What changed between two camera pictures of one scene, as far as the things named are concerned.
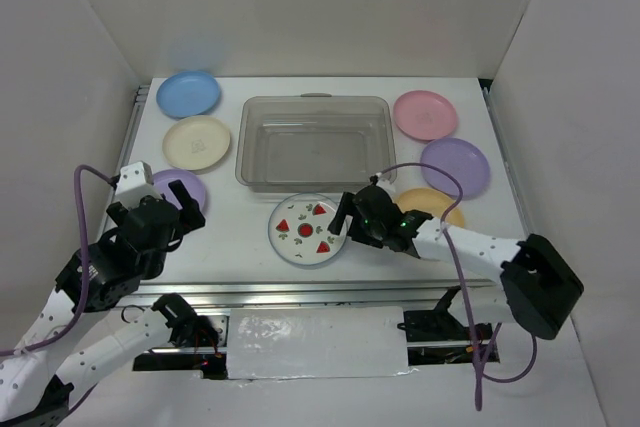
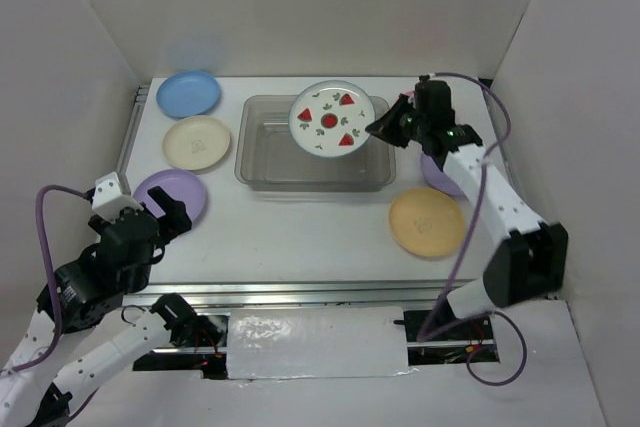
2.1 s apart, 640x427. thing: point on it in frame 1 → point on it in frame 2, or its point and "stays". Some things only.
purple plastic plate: (192, 183) stays
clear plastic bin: (313, 142) stays
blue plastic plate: (188, 93) stays
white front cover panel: (278, 343) stays
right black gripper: (345, 207) → (385, 126)
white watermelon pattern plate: (299, 229) → (330, 118)
